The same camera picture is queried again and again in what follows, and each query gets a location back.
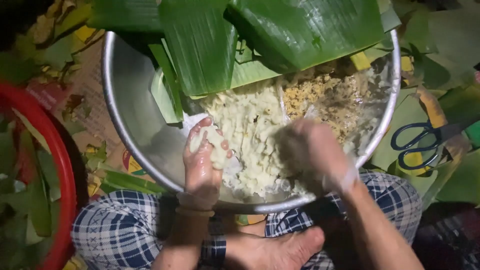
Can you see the person's right fingers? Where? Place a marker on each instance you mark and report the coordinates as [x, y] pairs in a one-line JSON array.
[[294, 137]]

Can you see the person's bare foot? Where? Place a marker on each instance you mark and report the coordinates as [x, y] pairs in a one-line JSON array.
[[277, 249]]

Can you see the person's right hand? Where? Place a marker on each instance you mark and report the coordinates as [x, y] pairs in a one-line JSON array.
[[318, 153]]

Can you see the heap of leaves in basin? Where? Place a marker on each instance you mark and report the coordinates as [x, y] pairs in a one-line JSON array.
[[26, 195]]

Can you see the pale green leaf piece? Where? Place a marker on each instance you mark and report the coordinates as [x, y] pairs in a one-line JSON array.
[[251, 73]]

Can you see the person's left hand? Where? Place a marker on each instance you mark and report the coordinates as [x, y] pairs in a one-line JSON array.
[[200, 172]]

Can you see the person's blue plaid trousers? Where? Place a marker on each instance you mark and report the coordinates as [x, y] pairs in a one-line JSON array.
[[120, 228]]

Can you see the heap of cut leaf scraps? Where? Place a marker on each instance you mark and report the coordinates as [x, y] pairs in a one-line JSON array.
[[56, 33]]

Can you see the large metal mixing bowl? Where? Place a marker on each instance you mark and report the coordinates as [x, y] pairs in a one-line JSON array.
[[142, 131]]

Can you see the clear plastic bag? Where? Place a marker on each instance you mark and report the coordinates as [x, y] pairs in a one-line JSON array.
[[369, 108]]

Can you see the white dough lump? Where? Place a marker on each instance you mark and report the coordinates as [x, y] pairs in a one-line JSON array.
[[213, 144]]

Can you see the printed brown cardboard sheet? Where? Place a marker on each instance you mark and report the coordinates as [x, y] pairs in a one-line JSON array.
[[97, 112]]

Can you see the long green leaf offcut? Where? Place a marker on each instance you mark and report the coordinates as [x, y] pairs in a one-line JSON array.
[[131, 182]]

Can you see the shadowed dark banana leaf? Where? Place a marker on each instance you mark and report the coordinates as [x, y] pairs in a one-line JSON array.
[[123, 15]]

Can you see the white grated dough mass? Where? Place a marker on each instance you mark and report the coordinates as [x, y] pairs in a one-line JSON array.
[[249, 123]]

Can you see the narrow green leaf strip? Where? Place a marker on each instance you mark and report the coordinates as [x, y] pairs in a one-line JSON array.
[[168, 93]]

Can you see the ribbed bright green banana leaf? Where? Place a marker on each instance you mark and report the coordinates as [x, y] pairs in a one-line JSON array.
[[198, 48]]

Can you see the dark patterned cloth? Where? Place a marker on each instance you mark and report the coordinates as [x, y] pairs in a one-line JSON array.
[[450, 240]]

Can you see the heap of spread banana leaves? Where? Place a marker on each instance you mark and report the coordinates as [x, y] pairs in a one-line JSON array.
[[446, 45]]

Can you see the wide dark green banana leaf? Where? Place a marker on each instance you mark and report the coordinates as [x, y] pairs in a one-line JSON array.
[[300, 30]]

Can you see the tan wrist band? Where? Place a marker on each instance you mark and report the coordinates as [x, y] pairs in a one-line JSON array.
[[195, 212]]

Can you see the yellow crumbly bean filling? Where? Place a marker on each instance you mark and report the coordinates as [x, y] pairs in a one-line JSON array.
[[318, 99]]

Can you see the red plastic basin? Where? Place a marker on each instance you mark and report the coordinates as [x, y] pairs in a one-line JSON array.
[[60, 165]]

